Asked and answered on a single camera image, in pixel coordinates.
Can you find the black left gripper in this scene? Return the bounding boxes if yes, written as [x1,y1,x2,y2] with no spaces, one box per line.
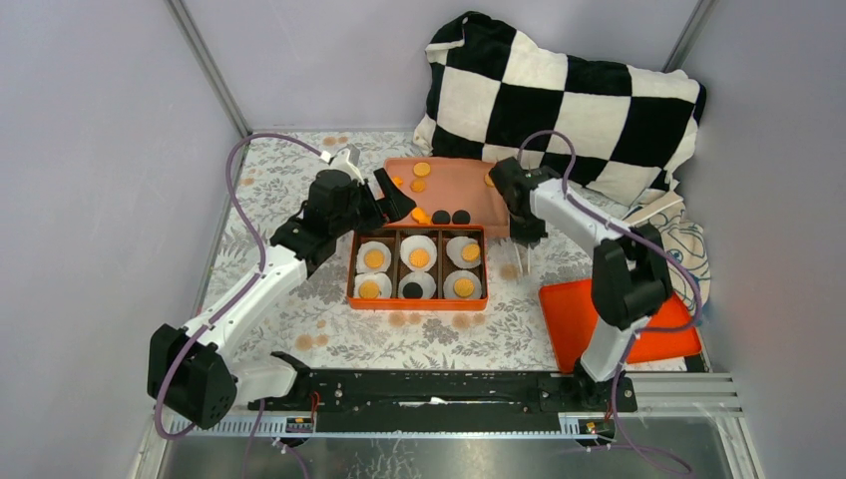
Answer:
[330,169,416,240]

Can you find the black sandwich cookie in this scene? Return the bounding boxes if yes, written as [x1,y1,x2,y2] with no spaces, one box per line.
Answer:
[451,210,471,225]
[402,281,424,299]
[431,210,452,225]

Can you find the orange tin lid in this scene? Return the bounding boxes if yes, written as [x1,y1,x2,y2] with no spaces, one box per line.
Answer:
[539,279,701,373]

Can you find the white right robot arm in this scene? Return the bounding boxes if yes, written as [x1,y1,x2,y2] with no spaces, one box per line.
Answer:
[489,158,672,411]

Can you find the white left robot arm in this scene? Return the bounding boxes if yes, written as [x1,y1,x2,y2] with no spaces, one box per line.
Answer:
[147,147,416,429]

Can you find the golden swirl cookie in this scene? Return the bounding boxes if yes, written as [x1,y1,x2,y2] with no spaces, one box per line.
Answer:
[410,179,427,193]

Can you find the white paper cup back middle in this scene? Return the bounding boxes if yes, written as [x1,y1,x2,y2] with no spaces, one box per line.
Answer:
[399,235,437,272]

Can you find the pink cookie tray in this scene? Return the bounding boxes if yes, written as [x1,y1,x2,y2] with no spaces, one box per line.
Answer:
[383,157,510,238]

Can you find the white paper cup back left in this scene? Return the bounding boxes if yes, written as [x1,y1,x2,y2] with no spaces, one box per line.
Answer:
[355,240,392,274]

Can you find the orange cookie tin box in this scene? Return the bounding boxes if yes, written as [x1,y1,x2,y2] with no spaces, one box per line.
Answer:
[346,226,489,311]

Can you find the white paper cup front left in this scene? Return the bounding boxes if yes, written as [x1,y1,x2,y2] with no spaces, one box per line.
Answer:
[353,272,393,299]

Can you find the white paper cup front middle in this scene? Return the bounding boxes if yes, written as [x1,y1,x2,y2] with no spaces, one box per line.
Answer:
[398,271,437,299]

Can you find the black white checkered pillow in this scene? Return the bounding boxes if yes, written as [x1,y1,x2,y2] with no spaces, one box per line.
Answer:
[413,11,706,205]

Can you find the white paper cup front right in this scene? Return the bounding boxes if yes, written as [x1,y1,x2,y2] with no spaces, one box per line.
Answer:
[443,269,483,300]

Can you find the floral tablecloth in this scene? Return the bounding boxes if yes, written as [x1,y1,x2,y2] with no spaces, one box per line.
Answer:
[234,132,591,370]

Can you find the beige blue printed cloth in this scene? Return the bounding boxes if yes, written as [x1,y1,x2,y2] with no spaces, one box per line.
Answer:
[624,192,712,304]

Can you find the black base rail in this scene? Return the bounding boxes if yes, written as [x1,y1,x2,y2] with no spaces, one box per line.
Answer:
[262,359,637,435]

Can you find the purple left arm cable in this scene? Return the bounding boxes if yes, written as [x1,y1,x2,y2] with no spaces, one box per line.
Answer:
[153,133,332,441]

